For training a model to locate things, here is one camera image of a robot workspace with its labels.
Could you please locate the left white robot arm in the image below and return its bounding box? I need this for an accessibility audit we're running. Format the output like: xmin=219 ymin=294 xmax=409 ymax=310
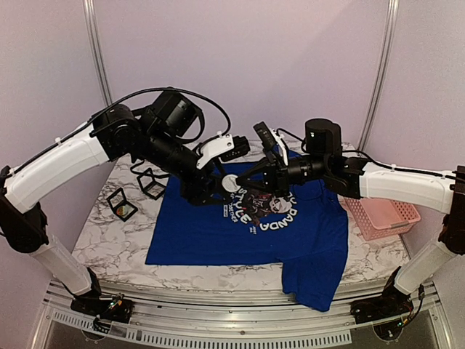
xmin=1 ymin=87 xmax=233 ymax=316

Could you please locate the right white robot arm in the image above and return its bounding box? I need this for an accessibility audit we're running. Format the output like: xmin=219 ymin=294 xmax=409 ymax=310
xmin=236 ymin=119 xmax=464 ymax=317

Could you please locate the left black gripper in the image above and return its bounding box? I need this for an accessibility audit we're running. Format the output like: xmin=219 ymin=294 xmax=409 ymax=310
xmin=140 ymin=127 xmax=233 ymax=206

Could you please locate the right aluminium frame post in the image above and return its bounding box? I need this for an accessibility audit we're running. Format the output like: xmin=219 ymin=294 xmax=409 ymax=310
xmin=357 ymin=0 xmax=400 ymax=151

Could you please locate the left aluminium frame post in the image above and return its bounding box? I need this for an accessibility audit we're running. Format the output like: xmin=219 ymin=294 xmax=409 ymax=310
xmin=83 ymin=0 xmax=113 ymax=105

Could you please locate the blue panda t-shirt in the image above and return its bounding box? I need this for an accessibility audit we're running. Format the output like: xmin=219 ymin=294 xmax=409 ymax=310
xmin=145 ymin=177 xmax=349 ymax=312

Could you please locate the pink perforated plastic basket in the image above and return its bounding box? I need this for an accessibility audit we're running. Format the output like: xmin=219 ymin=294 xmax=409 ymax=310
xmin=344 ymin=198 xmax=421 ymax=241

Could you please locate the front aluminium rail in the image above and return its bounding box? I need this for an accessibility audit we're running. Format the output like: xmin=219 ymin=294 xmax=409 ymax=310
xmin=31 ymin=281 xmax=455 ymax=348

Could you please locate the aluminium frame post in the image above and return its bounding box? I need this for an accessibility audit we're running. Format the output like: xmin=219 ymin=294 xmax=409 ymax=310
xmin=83 ymin=0 xmax=113 ymax=105
xmin=357 ymin=0 xmax=400 ymax=151

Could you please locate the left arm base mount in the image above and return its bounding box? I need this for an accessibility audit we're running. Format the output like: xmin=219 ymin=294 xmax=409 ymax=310
xmin=70 ymin=293 xmax=134 ymax=324

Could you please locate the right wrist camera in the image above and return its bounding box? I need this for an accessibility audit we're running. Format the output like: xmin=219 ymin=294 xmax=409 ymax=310
xmin=253 ymin=121 xmax=288 ymax=166

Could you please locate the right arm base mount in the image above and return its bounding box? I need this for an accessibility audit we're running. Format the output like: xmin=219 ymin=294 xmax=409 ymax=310
xmin=350 ymin=288 xmax=419 ymax=327

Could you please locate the black display box with brooch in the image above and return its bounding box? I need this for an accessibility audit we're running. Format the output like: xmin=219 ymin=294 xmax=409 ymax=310
xmin=106 ymin=188 xmax=138 ymax=222

